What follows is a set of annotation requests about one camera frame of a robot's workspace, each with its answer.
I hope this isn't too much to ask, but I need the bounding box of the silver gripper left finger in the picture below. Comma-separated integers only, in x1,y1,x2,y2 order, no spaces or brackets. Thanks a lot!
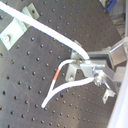
80,63,125,89

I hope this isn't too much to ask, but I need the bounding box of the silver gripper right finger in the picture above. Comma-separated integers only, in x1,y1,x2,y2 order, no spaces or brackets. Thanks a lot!
71,44,128,69

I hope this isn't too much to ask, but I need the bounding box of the thick white cable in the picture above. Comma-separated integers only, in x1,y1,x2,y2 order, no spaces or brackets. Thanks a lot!
0,1,90,61

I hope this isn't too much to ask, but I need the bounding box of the blue object top right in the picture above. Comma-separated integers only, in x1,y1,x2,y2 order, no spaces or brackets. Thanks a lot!
106,0,117,12

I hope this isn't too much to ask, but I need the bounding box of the thin white wire lower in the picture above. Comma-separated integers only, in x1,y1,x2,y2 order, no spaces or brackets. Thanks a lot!
41,77,95,108

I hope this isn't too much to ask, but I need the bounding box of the small metal bracket lower right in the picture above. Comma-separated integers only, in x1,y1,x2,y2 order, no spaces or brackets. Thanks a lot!
102,89,115,103

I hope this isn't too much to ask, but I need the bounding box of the metal cable clip bracket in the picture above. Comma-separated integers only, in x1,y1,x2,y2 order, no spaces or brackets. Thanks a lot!
65,63,80,82

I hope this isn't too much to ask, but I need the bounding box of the thin white wire orange band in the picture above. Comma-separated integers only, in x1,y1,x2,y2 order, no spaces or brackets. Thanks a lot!
41,59,79,108

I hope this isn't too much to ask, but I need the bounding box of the metal bracket top center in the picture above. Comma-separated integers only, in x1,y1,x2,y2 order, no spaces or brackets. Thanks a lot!
22,3,40,19

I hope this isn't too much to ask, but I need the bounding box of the metal bracket top left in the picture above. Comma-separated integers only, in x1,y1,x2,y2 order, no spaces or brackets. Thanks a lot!
0,18,27,50

